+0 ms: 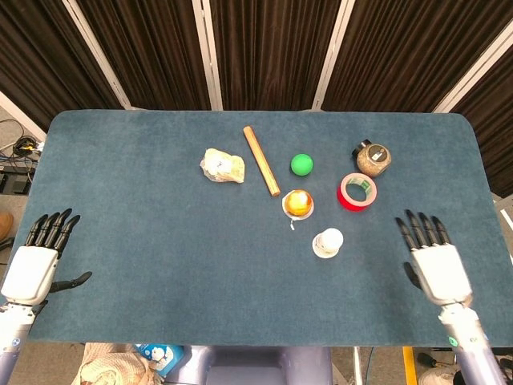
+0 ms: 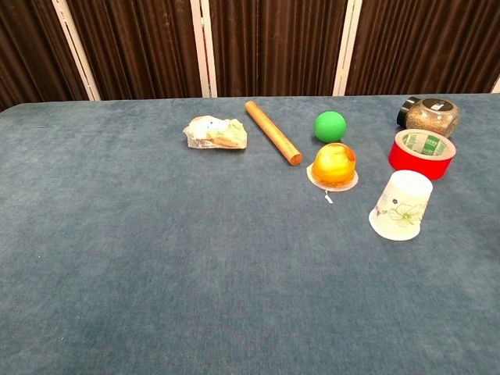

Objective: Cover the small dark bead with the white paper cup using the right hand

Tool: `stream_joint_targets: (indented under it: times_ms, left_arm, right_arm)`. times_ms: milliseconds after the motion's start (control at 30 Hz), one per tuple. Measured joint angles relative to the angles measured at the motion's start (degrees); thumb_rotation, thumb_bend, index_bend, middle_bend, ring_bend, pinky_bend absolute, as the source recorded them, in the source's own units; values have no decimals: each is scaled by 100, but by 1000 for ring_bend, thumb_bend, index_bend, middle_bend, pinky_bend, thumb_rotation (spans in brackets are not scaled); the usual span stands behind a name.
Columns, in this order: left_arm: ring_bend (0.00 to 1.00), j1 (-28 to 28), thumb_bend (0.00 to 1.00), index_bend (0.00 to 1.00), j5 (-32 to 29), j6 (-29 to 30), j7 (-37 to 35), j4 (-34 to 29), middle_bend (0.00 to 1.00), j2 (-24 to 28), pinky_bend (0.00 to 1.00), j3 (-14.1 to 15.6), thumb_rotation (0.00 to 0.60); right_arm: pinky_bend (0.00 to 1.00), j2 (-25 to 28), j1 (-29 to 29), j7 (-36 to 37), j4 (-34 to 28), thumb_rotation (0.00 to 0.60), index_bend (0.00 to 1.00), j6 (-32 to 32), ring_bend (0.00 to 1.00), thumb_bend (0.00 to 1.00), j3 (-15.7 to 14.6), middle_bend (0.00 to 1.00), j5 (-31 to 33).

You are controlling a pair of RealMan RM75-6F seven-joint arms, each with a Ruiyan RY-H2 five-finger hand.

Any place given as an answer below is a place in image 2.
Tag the white flower-print paper cup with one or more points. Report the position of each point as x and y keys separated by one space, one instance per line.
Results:
x=402 y=207

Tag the orange fruit jelly cup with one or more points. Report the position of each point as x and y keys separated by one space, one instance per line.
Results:
x=336 y=166

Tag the wooden rolling stick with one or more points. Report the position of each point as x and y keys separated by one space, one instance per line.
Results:
x=273 y=133

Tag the clear bag of bread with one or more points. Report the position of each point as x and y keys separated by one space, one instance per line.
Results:
x=216 y=133

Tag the blue table cloth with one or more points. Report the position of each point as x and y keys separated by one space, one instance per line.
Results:
x=195 y=254

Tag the green ball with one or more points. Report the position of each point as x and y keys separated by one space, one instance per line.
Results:
x=330 y=127

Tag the brown curtain panel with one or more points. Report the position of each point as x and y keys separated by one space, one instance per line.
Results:
x=31 y=51
x=277 y=47
x=426 y=43
x=144 y=47

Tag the red tape roll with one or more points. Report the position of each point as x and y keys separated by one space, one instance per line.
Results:
x=414 y=162

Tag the glass jar of grains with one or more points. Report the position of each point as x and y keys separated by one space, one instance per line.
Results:
x=431 y=117

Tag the white partition post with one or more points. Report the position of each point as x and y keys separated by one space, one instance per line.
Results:
x=76 y=51
x=497 y=84
x=205 y=51
x=347 y=47

